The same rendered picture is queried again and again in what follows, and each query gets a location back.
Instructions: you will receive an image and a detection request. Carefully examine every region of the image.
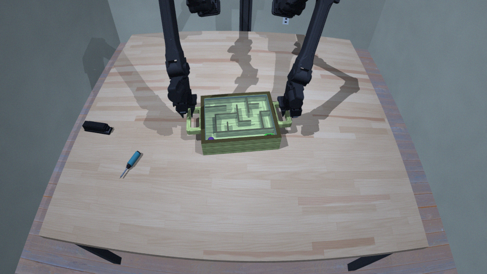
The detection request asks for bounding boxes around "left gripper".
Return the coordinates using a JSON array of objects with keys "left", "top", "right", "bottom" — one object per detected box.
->
[{"left": 277, "top": 96, "right": 290, "bottom": 117}]

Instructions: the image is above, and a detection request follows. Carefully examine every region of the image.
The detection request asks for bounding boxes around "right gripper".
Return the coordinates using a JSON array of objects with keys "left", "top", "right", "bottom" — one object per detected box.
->
[{"left": 173, "top": 94, "right": 197, "bottom": 117}]

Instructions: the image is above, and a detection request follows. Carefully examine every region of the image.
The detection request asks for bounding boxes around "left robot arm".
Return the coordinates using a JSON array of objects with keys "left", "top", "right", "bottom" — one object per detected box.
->
[{"left": 273, "top": 0, "right": 340, "bottom": 118}]

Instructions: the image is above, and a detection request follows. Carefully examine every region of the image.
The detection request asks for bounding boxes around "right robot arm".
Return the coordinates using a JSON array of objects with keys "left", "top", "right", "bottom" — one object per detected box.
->
[{"left": 159, "top": 0, "right": 219, "bottom": 115}]

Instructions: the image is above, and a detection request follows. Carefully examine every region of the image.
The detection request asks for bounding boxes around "blue-handled screwdriver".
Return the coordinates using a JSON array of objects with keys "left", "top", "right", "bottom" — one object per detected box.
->
[{"left": 120, "top": 151, "right": 141, "bottom": 178}]

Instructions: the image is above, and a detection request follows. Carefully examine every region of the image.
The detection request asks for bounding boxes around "wooden ball maze board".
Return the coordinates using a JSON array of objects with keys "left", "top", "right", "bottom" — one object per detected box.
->
[{"left": 186, "top": 91, "right": 292, "bottom": 155}]

